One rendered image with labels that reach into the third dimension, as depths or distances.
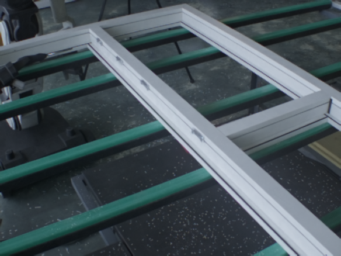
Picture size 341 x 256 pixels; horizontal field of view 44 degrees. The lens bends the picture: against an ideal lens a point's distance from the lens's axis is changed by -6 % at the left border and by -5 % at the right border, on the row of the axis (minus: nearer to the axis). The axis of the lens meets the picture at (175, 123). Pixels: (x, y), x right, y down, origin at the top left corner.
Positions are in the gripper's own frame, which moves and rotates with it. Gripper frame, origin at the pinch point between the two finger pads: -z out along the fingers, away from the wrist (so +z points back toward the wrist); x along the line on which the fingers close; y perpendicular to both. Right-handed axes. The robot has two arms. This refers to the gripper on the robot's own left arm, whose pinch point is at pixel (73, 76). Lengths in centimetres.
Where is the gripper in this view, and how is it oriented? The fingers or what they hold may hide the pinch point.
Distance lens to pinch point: 223.1
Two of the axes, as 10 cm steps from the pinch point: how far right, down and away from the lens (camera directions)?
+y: 4.9, -5.6, 6.7
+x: 8.7, 2.4, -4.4
